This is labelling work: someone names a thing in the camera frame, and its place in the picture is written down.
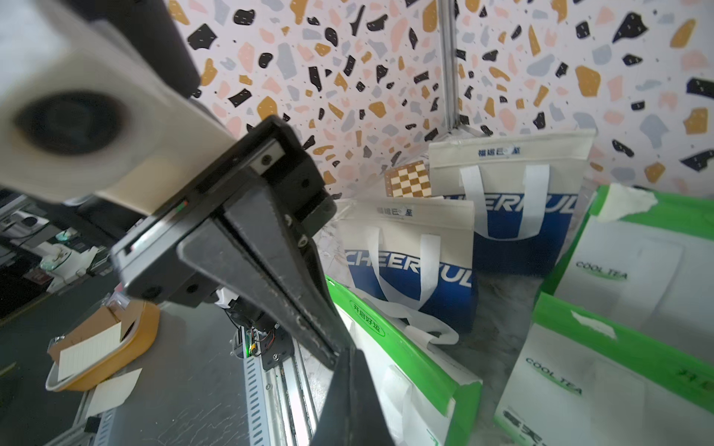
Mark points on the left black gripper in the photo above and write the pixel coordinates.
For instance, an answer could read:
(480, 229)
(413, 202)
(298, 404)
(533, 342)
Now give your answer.
(246, 223)

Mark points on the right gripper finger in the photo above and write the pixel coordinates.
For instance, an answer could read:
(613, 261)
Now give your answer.
(352, 414)

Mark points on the green white bag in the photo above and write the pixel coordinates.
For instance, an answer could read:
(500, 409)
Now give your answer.
(425, 397)
(581, 379)
(644, 260)

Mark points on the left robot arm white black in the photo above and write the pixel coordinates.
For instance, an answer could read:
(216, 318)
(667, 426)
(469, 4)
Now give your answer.
(220, 212)

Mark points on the cardboard box outside cell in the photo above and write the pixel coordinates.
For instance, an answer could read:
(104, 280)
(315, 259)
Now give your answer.
(116, 332)

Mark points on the front blue white bag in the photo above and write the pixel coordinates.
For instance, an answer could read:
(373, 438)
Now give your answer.
(413, 260)

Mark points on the blue white bag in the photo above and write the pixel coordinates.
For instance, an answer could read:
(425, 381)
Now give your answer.
(524, 190)
(413, 260)

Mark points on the wooden chessboard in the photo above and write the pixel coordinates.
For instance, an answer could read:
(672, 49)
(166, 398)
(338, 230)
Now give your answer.
(408, 181)

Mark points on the back blue white bag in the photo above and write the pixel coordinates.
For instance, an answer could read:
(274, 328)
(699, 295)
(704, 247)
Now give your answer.
(524, 190)

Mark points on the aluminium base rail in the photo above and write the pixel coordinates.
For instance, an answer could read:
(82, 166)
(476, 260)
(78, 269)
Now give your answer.
(257, 401)

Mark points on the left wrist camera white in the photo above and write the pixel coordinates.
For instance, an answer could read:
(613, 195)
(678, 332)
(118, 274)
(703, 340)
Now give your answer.
(97, 98)

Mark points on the left corner aluminium post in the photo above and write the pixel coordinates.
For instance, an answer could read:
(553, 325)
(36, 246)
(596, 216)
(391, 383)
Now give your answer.
(448, 34)

